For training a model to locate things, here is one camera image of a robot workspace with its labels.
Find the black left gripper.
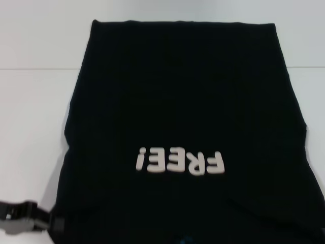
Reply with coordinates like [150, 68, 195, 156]
[0, 200, 64, 236]

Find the black shirt with FREE print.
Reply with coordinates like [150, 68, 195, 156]
[49, 19, 325, 244]

